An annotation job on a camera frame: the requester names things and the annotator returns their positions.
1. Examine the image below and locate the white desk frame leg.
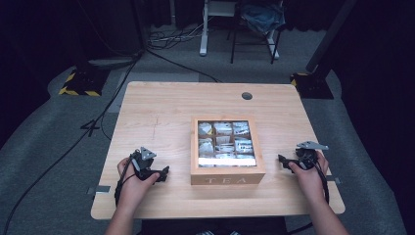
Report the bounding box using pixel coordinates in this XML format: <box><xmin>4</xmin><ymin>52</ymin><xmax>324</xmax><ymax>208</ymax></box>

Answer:
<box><xmin>199</xmin><ymin>0</ymin><xmax>239</xmax><ymax>57</ymax></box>

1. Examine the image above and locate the blue cloth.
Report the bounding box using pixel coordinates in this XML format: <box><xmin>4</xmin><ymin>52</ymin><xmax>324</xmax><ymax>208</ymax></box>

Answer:
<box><xmin>240</xmin><ymin>2</ymin><xmax>287</xmax><ymax>35</ymax></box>

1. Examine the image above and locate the black yellow striped stand base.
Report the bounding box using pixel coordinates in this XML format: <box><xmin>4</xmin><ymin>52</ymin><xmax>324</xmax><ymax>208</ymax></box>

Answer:
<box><xmin>58</xmin><ymin>67</ymin><xmax>111</xmax><ymax>98</ymax></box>
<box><xmin>290</xmin><ymin>71</ymin><xmax>335</xmax><ymax>100</ymax></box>

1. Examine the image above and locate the wooden tea box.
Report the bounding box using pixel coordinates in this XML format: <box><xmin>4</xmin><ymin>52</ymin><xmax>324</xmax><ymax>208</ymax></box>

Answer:
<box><xmin>190</xmin><ymin>115</ymin><xmax>266</xmax><ymax>186</ymax></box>

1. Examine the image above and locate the bundle of floor cables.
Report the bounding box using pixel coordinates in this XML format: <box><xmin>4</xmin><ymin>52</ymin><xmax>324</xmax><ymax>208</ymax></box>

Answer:
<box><xmin>146</xmin><ymin>19</ymin><xmax>205</xmax><ymax>52</ymax></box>

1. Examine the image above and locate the person's left hand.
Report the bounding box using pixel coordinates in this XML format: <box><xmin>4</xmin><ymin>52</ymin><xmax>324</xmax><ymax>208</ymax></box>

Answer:
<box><xmin>116</xmin><ymin>157</ymin><xmax>161</xmax><ymax>211</ymax></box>

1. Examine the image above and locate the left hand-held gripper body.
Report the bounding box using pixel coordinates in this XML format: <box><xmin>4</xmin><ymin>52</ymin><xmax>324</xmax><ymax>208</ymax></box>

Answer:
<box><xmin>129</xmin><ymin>146</ymin><xmax>161</xmax><ymax>181</ymax></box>

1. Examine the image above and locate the long black floor cable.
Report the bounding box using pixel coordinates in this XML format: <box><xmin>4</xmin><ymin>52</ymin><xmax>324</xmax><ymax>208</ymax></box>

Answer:
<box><xmin>1</xmin><ymin>53</ymin><xmax>142</xmax><ymax>235</ymax></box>

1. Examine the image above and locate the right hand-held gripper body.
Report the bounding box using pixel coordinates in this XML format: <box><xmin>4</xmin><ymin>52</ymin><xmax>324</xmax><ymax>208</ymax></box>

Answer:
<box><xmin>295</xmin><ymin>140</ymin><xmax>330</xmax><ymax>171</ymax></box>

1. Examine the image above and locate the left hand-held gripper cable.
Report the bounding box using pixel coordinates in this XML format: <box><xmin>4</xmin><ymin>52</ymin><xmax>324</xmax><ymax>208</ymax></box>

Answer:
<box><xmin>114</xmin><ymin>156</ymin><xmax>137</xmax><ymax>208</ymax></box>

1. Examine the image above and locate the group of tea bags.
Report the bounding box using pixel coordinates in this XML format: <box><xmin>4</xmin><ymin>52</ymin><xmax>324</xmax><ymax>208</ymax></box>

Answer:
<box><xmin>197</xmin><ymin>120</ymin><xmax>256</xmax><ymax>168</ymax></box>

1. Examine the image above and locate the black chair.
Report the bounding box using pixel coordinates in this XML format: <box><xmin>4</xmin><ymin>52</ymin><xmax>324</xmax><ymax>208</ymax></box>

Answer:
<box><xmin>229</xmin><ymin>0</ymin><xmax>284</xmax><ymax>65</ymax></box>

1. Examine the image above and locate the dark slanted stand pole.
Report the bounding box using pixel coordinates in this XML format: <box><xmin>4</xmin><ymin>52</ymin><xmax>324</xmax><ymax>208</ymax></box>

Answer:
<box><xmin>305</xmin><ymin>0</ymin><xmax>358</xmax><ymax>74</ymax></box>

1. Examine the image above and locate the person's right hand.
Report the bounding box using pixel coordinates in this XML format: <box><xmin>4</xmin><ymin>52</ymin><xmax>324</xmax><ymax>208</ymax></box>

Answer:
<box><xmin>288</xmin><ymin>150</ymin><xmax>330</xmax><ymax>204</ymax></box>

